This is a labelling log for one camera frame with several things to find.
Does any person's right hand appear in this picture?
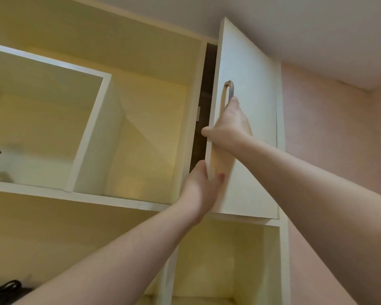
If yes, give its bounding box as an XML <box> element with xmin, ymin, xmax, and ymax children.
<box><xmin>201</xmin><ymin>96</ymin><xmax>253</xmax><ymax>154</ymax></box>

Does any person's left hand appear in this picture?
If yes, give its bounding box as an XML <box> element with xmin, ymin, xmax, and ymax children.
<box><xmin>177</xmin><ymin>160</ymin><xmax>226</xmax><ymax>226</ymax></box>

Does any silver metal door handle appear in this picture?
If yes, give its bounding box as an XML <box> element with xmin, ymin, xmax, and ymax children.
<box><xmin>224</xmin><ymin>80</ymin><xmax>235</xmax><ymax>105</ymax></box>

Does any white cabinet door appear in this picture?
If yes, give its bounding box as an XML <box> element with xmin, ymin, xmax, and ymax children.
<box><xmin>205</xmin><ymin>17</ymin><xmax>282</xmax><ymax>220</ymax></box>

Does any person's left forearm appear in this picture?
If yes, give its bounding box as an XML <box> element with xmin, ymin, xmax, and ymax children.
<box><xmin>12</xmin><ymin>202</ymin><xmax>198</xmax><ymax>305</ymax></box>

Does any person's right forearm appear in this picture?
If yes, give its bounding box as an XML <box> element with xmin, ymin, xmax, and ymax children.
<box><xmin>223</xmin><ymin>136</ymin><xmax>381</xmax><ymax>305</ymax></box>

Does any white open shelf cabinet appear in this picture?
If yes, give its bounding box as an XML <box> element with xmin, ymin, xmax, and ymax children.
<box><xmin>0</xmin><ymin>0</ymin><xmax>291</xmax><ymax>305</ymax></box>

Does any black cable bundle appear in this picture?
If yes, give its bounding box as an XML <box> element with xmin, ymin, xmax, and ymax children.
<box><xmin>0</xmin><ymin>280</ymin><xmax>33</xmax><ymax>305</ymax></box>

